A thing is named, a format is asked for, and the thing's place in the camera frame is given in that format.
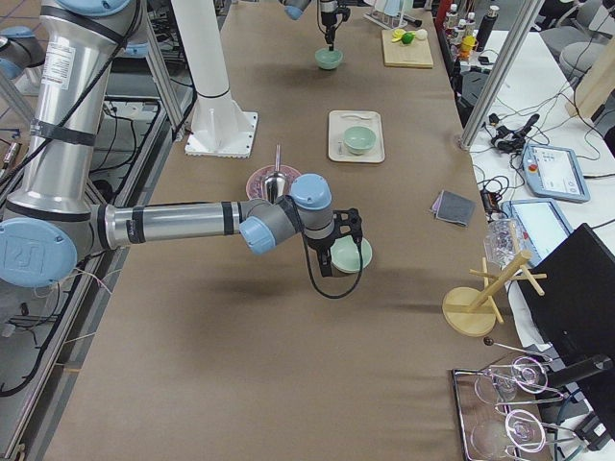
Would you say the white ceramic spoon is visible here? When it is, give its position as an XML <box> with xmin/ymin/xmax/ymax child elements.
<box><xmin>340</xmin><ymin>112</ymin><xmax>378</xmax><ymax>120</ymax></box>

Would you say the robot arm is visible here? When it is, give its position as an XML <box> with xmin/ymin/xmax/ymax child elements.
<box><xmin>280</xmin><ymin>0</ymin><xmax>351</xmax><ymax>51</ymax></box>
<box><xmin>1</xmin><ymin>1</ymin><xmax>362</xmax><ymax>288</ymax></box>

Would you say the metal scoop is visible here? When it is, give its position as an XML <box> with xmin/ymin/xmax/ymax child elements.
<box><xmin>261</xmin><ymin>143</ymin><xmax>287</xmax><ymax>203</ymax></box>

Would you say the green bowl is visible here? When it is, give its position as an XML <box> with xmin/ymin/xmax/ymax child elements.
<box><xmin>342</xmin><ymin>126</ymin><xmax>377</xmax><ymax>156</ymax></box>
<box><xmin>331</xmin><ymin>235</ymin><xmax>373</xmax><ymax>274</ymax></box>
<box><xmin>314</xmin><ymin>48</ymin><xmax>344</xmax><ymax>70</ymax></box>

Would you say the black monitor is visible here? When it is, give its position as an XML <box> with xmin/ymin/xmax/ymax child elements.
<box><xmin>519</xmin><ymin>224</ymin><xmax>614</xmax><ymax>365</ymax></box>

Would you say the aluminium frame post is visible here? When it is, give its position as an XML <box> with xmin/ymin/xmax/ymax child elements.
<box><xmin>458</xmin><ymin>0</ymin><xmax>544</xmax><ymax>151</ymax></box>

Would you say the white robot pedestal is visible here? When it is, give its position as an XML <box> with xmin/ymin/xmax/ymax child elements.
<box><xmin>171</xmin><ymin>0</ymin><xmax>230</xmax><ymax>99</ymax></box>

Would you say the wine glass rack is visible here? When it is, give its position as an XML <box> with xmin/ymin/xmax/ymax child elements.
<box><xmin>451</xmin><ymin>353</ymin><xmax>578</xmax><ymax>460</ymax></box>

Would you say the wooden cutting board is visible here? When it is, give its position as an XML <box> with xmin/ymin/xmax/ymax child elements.
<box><xmin>381</xmin><ymin>30</ymin><xmax>433</xmax><ymax>68</ymax></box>

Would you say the green lime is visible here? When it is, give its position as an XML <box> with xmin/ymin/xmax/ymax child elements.
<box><xmin>401</xmin><ymin>32</ymin><xmax>415</xmax><ymax>45</ymax></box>

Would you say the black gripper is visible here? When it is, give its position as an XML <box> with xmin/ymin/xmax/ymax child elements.
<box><xmin>320</xmin><ymin>0</ymin><xmax>348</xmax><ymax>51</ymax></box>
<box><xmin>304</xmin><ymin>207</ymin><xmax>361</xmax><ymax>278</ymax></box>

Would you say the grey folded cloth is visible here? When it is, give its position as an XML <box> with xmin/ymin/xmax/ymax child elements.
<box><xmin>430</xmin><ymin>190</ymin><xmax>476</xmax><ymax>227</ymax></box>

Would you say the lemon slice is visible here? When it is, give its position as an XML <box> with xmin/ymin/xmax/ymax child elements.
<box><xmin>391</xmin><ymin>29</ymin><xmax>406</xmax><ymax>42</ymax></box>

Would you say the white garlic bulb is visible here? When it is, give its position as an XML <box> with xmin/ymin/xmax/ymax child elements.
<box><xmin>415</xmin><ymin>29</ymin><xmax>428</xmax><ymax>40</ymax></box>

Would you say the teach pendant tablet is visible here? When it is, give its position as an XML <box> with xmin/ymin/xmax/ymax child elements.
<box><xmin>501</xmin><ymin>198</ymin><xmax>573</xmax><ymax>266</ymax></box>
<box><xmin>522</xmin><ymin>143</ymin><xmax>591</xmax><ymax>203</ymax></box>

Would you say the green bowl on tray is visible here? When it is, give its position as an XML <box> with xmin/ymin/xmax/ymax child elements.
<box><xmin>342</xmin><ymin>126</ymin><xmax>377</xmax><ymax>156</ymax></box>

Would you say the wooden mug tree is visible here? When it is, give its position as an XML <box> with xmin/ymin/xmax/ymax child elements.
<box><xmin>441</xmin><ymin>221</ymin><xmax>548</xmax><ymax>337</ymax></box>

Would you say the cream rabbit tray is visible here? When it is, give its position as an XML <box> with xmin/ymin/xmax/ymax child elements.
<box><xmin>328</xmin><ymin>109</ymin><xmax>385</xmax><ymax>163</ymax></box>

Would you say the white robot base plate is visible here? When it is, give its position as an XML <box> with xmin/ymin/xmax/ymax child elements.
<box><xmin>184</xmin><ymin>98</ymin><xmax>258</xmax><ymax>158</ymax></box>

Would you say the pink bowl with ice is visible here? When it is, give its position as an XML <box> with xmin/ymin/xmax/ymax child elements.
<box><xmin>245</xmin><ymin>164</ymin><xmax>302</xmax><ymax>200</ymax></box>

